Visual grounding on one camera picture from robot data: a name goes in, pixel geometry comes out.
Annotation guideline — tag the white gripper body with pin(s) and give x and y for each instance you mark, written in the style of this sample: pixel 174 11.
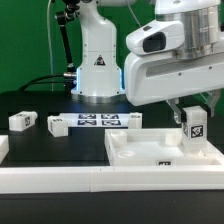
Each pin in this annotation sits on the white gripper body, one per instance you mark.
pixel 153 73

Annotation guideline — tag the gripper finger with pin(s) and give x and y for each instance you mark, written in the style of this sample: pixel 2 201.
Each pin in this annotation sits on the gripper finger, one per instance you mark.
pixel 211 101
pixel 176 111

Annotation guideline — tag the white square table top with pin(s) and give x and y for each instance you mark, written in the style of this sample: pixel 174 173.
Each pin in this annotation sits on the white square table top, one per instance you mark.
pixel 156 147

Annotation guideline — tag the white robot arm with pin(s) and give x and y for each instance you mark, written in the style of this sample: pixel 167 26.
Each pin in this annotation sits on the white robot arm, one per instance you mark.
pixel 179 53

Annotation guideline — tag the white sheet with markers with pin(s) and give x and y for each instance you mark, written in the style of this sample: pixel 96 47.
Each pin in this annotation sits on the white sheet with markers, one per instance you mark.
pixel 95 119

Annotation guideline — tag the white U-shaped fence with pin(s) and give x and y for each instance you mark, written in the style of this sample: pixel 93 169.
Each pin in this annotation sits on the white U-shaped fence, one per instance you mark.
pixel 105 178

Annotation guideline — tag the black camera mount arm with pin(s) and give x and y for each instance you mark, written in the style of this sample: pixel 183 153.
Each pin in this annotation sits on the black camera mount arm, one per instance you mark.
pixel 62 18

